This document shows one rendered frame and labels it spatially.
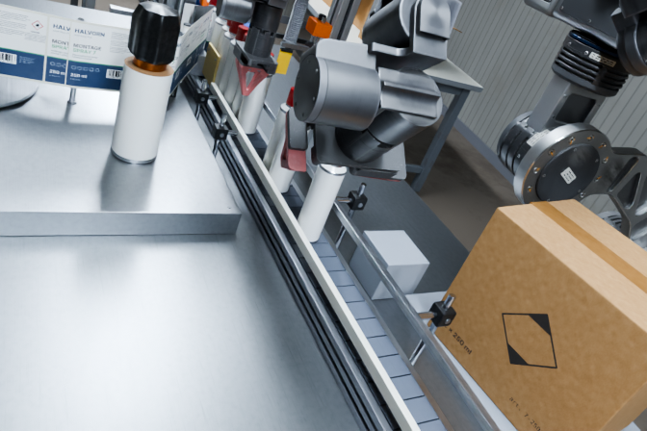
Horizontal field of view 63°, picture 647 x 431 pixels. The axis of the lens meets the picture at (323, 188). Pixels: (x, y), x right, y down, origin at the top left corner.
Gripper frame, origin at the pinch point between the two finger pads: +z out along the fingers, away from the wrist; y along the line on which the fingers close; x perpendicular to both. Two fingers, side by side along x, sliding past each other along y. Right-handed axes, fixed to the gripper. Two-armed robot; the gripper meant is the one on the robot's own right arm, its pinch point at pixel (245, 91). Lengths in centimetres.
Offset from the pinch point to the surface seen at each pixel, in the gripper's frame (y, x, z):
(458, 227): -81, 189, 101
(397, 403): 71, 2, 11
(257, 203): 18.7, 1.1, 16.3
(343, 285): 45.2, 8.0, 14.5
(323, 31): -1.2, 14.0, -16.0
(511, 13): -224, 298, -4
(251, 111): -6.3, 5.5, 7.4
